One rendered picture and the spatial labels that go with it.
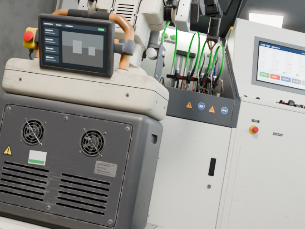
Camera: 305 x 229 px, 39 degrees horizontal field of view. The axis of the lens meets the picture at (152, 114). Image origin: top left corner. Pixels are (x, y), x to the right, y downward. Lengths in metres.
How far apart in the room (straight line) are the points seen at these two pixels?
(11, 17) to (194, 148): 2.06
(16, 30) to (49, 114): 2.51
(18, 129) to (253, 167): 1.48
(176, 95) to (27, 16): 1.98
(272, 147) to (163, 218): 0.75
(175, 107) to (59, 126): 1.12
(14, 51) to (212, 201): 2.22
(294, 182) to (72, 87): 1.62
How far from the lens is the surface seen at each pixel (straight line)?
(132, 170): 1.33
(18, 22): 3.92
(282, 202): 2.64
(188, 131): 2.44
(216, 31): 2.40
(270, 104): 2.60
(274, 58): 2.98
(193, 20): 1.88
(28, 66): 1.51
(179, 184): 2.44
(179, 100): 2.44
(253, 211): 2.58
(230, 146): 2.51
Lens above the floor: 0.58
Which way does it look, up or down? 5 degrees up
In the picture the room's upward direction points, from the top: 10 degrees clockwise
